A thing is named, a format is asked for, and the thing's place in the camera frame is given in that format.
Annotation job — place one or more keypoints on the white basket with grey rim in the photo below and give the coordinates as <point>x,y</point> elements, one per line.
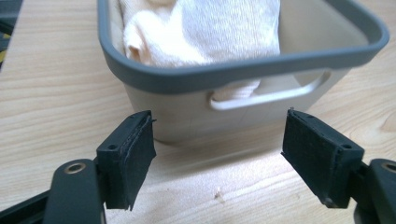
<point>186,121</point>

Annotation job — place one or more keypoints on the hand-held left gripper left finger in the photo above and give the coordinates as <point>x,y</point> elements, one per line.
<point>124,161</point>

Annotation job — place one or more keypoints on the white towel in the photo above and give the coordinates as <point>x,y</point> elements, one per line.
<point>199,34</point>

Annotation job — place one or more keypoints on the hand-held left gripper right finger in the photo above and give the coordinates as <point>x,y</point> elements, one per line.
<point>320,155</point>

